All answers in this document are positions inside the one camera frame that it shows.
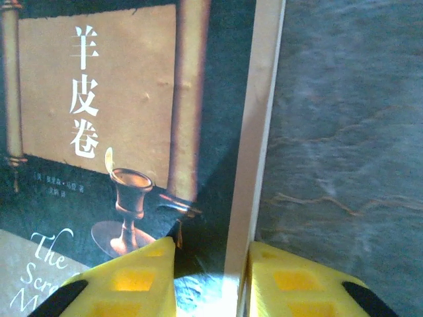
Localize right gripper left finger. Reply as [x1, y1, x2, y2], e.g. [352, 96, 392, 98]
[28, 236, 178, 317]

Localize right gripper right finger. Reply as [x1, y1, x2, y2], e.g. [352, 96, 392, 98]
[246, 240, 401, 317]

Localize brown book with scroll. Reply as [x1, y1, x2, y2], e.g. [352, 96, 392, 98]
[0, 0, 287, 317]

